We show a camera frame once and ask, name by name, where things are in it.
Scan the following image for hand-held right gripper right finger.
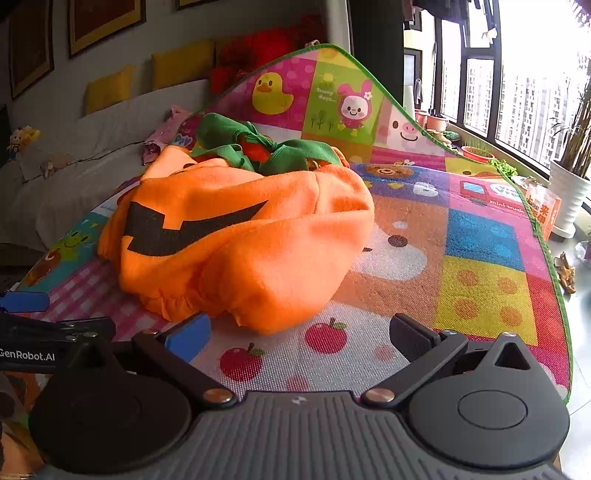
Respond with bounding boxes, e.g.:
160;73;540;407
362;314;532;409

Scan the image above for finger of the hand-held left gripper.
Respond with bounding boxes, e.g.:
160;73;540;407
0;315;116;343
0;292;50;315

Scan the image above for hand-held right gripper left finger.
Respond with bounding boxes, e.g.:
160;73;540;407
60;313;237;409

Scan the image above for orange pumpkin costume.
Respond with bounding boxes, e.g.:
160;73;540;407
97;113;376;335

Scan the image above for colourful cartoon play mat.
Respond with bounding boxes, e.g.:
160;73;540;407
16;44;573;407

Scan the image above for white sofa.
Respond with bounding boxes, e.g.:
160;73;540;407
0;76;222;259

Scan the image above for small beige toy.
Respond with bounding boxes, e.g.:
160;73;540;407
39;154;71;179

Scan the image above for small plush toy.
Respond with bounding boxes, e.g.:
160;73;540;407
6;126;41;161

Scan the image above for brown dried leaves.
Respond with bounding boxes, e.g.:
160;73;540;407
553;251;578;294

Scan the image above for orange cardboard box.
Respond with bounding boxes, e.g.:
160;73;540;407
523;181;563;241

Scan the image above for green leafy plant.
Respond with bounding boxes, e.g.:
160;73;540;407
488;158;519;180

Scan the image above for red bowl of grass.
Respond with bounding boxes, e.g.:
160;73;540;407
461;142;496;163

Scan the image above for pink garment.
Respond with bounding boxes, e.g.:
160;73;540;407
142;105;193;165

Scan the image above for pink flower pot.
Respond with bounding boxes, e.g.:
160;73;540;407
414;108;450;134

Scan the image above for potted palm in white pot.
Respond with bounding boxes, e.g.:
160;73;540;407
549;80;591;239

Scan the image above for yellow cushion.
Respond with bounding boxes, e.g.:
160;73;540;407
83;65;137;116
151;41;216;91

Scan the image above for red padded cloth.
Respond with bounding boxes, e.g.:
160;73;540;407
210;16;325;93

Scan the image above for thin dark cable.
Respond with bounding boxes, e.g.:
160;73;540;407
21;140;145;186

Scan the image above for black window frame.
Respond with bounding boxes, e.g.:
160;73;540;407
434;0;591;185

